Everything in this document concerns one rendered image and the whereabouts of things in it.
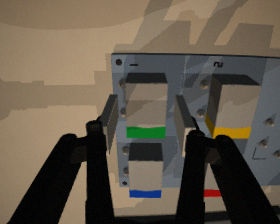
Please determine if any small grey block with red end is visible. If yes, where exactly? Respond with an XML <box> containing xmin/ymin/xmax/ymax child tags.
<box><xmin>204</xmin><ymin>163</ymin><xmax>222</xmax><ymax>197</ymax></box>

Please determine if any tan block with yellow end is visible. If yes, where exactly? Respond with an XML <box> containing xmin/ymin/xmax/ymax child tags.
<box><xmin>205</xmin><ymin>74</ymin><xmax>261</xmax><ymax>138</ymax></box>

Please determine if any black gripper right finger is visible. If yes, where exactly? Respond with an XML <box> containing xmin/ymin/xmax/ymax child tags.
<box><xmin>173</xmin><ymin>95</ymin><xmax>280</xmax><ymax>224</ymax></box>

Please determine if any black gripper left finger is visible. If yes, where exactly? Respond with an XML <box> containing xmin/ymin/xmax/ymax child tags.
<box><xmin>6</xmin><ymin>94</ymin><xmax>119</xmax><ymax>224</ymax></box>

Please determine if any tan block with blue end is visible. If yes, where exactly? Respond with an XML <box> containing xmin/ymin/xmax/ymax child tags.
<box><xmin>128</xmin><ymin>143</ymin><xmax>163</xmax><ymax>198</ymax></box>

